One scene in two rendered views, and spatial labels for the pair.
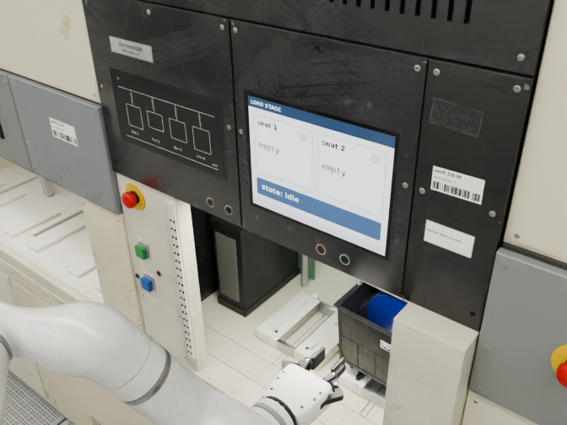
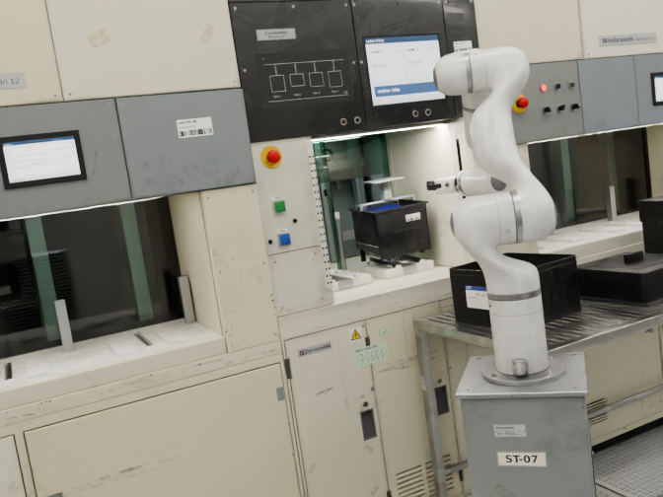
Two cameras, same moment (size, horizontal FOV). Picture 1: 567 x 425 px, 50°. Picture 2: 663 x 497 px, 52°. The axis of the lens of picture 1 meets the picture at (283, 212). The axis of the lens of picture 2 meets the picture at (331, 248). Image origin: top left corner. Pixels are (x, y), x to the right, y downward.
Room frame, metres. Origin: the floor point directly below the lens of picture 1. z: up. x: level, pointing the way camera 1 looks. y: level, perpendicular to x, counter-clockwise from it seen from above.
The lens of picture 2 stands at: (0.18, 2.13, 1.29)
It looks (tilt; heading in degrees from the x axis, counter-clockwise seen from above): 7 degrees down; 296
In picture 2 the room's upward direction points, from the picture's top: 8 degrees counter-clockwise
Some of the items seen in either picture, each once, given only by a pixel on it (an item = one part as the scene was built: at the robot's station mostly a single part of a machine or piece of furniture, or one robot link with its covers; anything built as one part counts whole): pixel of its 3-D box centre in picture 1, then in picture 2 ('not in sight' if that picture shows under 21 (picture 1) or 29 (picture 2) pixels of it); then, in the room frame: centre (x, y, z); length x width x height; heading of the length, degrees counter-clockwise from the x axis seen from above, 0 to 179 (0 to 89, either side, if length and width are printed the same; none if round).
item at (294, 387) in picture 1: (294, 398); (456, 183); (0.75, -0.01, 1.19); 0.11 x 0.10 x 0.07; 141
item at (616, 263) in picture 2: not in sight; (634, 272); (0.25, -0.21, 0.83); 0.29 x 0.29 x 0.13; 53
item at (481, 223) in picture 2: not in sight; (493, 246); (0.52, 0.58, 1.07); 0.19 x 0.12 x 0.24; 17
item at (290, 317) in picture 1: (308, 326); (332, 280); (1.25, -0.06, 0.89); 0.22 x 0.21 x 0.04; 141
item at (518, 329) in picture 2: not in sight; (518, 333); (0.49, 0.57, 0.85); 0.19 x 0.19 x 0.18
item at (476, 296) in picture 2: not in sight; (514, 289); (0.59, 0.04, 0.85); 0.28 x 0.28 x 0.17; 60
